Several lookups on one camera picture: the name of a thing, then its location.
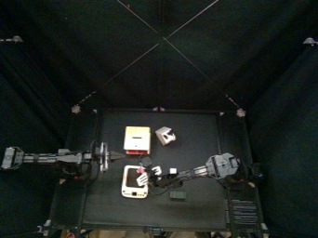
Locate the grey white angular toy block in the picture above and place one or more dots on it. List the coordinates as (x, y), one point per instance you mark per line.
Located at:
(166, 135)

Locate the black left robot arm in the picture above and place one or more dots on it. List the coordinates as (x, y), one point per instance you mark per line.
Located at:
(46, 157)

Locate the salmon sushi toy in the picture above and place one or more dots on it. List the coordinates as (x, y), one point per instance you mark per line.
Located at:
(142, 169)

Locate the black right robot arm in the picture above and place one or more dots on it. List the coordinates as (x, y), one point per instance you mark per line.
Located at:
(217, 168)

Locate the dark green toy block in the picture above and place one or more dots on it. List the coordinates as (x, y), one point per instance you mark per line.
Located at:
(178, 195)

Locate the grey metal frame bracket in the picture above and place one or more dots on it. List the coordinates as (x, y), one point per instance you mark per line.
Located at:
(241, 112)
(75, 108)
(17, 39)
(309, 41)
(158, 109)

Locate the white printed label sticker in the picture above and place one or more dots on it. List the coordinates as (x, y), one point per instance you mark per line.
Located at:
(244, 211)

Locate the cream box with red base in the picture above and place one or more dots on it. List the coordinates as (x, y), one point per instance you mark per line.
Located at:
(138, 139)

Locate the white sushi roll toy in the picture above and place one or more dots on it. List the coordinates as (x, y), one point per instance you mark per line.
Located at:
(173, 171)

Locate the white device with orange trim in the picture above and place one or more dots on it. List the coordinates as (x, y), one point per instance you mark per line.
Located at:
(133, 183)

